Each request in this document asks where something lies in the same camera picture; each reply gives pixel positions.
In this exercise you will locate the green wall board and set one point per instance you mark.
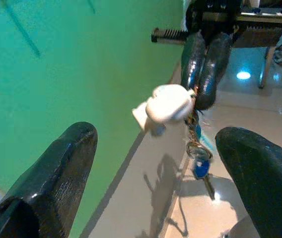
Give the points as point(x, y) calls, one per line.
point(69, 62)

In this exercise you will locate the grey metal furniture leg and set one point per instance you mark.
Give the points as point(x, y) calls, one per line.
point(266, 69)

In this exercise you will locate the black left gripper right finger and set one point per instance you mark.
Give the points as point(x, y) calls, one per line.
point(267, 186)

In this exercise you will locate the keys with white charm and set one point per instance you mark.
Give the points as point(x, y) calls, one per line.
point(168, 104)

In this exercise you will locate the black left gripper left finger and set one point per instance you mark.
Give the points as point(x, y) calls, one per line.
point(49, 186)

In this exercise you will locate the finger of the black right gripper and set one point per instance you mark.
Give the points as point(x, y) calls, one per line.
point(213, 69)
point(191, 59)

